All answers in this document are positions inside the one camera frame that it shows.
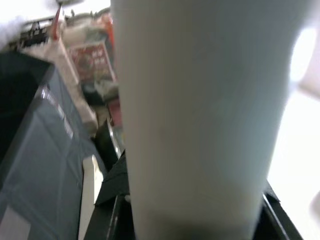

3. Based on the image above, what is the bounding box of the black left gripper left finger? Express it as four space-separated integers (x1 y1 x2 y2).
83 148 137 240

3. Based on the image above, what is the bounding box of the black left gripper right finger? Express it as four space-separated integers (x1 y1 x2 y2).
253 178 305 240

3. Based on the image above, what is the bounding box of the white plastic table leg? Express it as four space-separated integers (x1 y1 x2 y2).
109 0 311 240

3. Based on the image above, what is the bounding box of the black tablecloth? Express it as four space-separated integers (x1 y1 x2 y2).
0 51 111 240

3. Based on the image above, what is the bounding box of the orange lid storage box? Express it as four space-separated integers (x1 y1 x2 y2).
67 14 118 85

